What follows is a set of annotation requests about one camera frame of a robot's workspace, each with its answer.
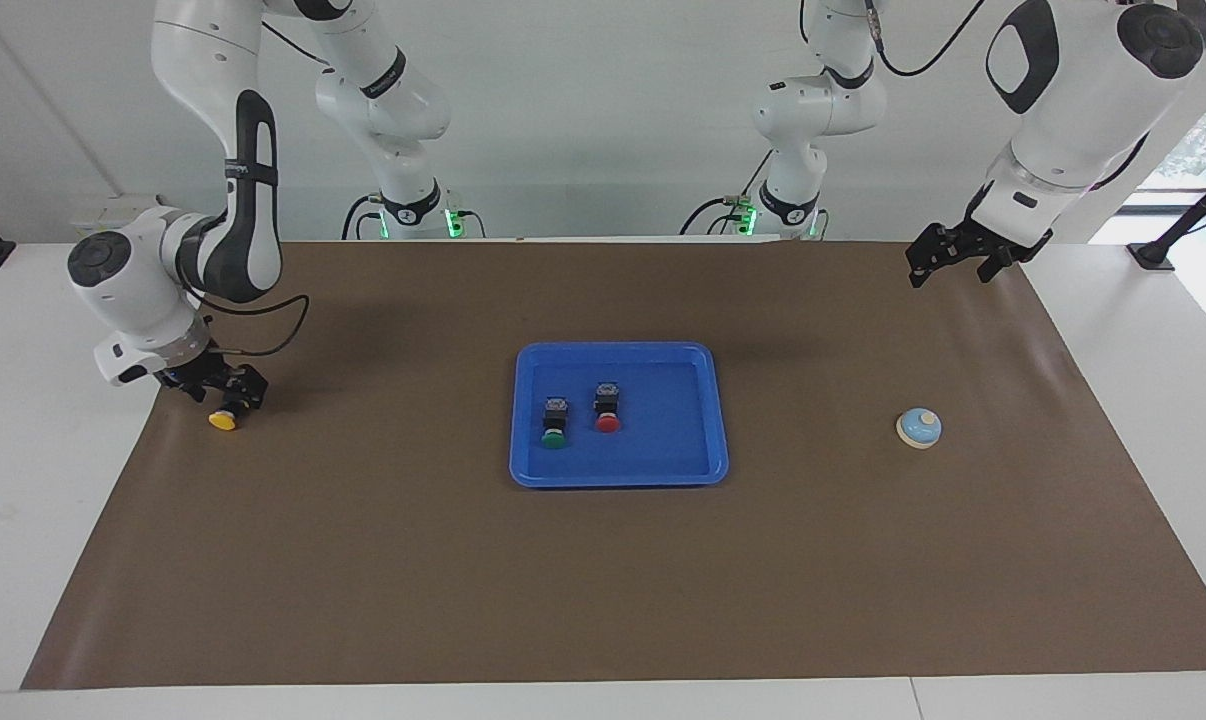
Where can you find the blue plastic tray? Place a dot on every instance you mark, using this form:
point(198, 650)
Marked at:
point(663, 440)

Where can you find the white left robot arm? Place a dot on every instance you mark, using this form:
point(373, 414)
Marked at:
point(1063, 120)

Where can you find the red push button switch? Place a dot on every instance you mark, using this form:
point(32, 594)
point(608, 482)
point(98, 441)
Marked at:
point(608, 412)

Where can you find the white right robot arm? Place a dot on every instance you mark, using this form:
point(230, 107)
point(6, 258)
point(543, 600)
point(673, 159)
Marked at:
point(133, 290)

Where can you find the brown table mat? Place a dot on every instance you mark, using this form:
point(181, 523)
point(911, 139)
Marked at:
point(563, 580)

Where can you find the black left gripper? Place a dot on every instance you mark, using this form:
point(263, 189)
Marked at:
point(968, 240)

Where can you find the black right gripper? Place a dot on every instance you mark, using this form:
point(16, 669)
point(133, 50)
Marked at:
point(195, 378)

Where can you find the yellow push button switch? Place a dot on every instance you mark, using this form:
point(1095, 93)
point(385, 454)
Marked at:
point(223, 421)

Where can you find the black angled stand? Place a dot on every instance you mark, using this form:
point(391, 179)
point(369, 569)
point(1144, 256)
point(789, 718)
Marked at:
point(1188, 220)

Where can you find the green push button switch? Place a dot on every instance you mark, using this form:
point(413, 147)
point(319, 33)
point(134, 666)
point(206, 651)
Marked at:
point(555, 425)

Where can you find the light blue call bell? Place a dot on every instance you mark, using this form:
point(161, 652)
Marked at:
point(920, 428)

